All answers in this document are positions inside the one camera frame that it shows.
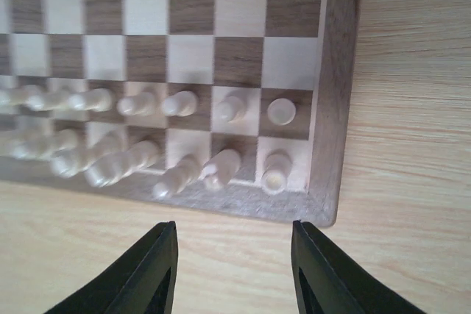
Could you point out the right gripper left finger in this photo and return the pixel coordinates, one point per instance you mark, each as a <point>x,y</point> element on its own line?
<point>141,280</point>

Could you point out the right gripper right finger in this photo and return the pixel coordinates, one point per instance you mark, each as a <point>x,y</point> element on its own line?
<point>327,280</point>

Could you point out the white pawn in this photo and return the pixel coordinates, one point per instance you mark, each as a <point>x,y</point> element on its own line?
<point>183,103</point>
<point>142,104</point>
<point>231,108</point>
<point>46,101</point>
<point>97,100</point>

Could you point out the wooden chess board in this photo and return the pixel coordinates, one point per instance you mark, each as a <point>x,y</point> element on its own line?
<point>257,50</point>

